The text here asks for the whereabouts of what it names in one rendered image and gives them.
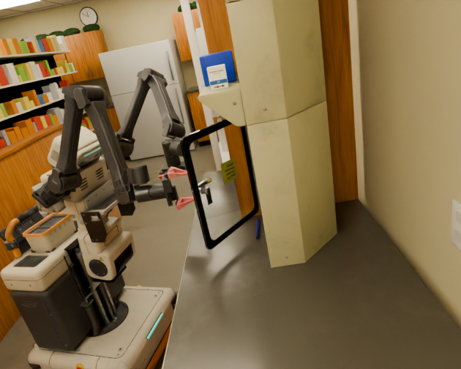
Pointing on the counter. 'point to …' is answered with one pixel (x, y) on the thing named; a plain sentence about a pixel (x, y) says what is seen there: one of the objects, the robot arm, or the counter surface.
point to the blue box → (218, 64)
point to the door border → (194, 184)
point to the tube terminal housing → (286, 122)
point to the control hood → (225, 102)
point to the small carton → (217, 77)
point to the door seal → (198, 188)
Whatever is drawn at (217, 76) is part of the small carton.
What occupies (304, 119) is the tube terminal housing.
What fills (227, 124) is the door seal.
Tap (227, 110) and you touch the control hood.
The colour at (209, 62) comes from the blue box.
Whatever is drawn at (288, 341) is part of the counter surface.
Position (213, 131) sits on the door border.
